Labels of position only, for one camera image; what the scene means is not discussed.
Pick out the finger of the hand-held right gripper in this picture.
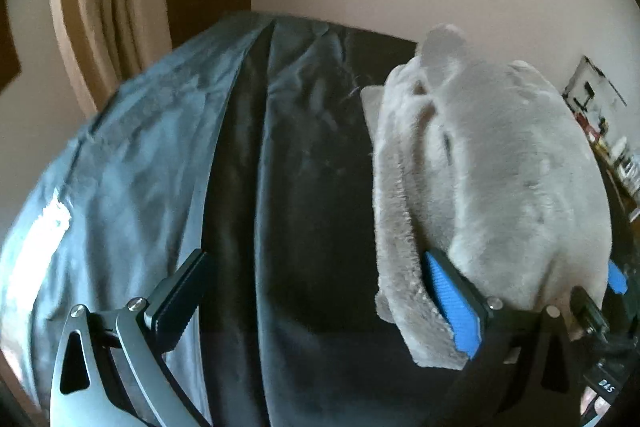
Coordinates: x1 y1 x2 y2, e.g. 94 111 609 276
606 257 630 295
570 286 608 338

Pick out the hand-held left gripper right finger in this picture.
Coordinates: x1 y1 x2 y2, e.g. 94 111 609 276
421 249 586 427

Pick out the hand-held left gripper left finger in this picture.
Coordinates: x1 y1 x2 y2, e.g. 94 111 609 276
50 248 208 427

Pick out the grey fleece garment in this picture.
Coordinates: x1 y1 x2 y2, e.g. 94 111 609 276
361 23 613 370

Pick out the person's right hand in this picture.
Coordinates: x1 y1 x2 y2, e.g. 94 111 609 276
577 389 618 425

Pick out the cluttered wooden desk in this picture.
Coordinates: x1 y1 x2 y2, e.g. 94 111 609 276
585 127 640 228

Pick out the beige curtain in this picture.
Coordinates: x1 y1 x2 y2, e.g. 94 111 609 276
47 0 176 118

